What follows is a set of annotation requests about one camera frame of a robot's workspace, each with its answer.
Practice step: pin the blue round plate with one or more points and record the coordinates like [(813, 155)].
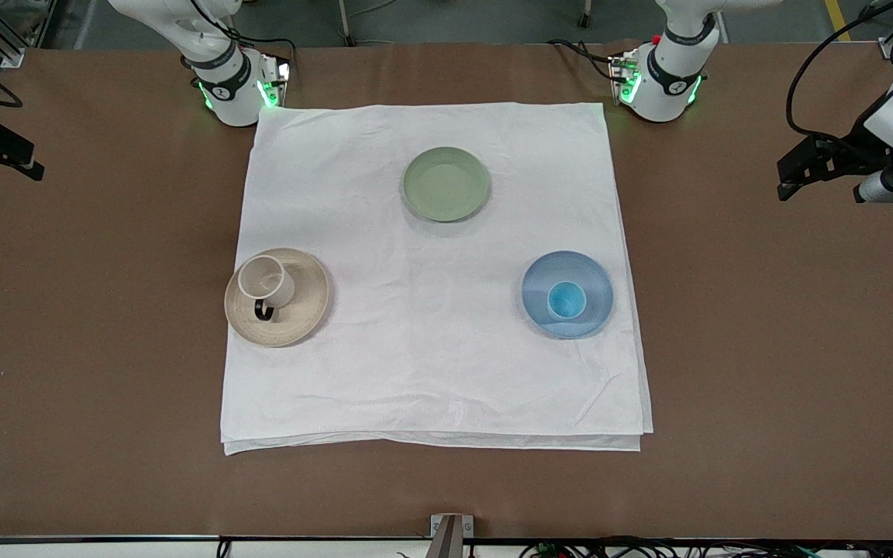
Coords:
[(601, 298)]

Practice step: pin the white background post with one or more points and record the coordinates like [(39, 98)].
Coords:
[(344, 23)]

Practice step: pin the grey metal table bracket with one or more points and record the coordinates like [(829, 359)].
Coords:
[(450, 535)]

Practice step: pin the white cloth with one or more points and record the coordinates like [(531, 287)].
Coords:
[(431, 349)]

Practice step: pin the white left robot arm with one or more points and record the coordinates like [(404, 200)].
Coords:
[(667, 93)]

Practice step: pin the blue cup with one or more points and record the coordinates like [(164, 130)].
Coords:
[(567, 301)]

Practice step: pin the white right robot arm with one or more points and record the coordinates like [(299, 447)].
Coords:
[(233, 101)]

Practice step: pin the beige round plate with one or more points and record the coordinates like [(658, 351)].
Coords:
[(308, 310)]

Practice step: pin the green round plate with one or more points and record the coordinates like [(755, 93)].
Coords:
[(446, 186)]

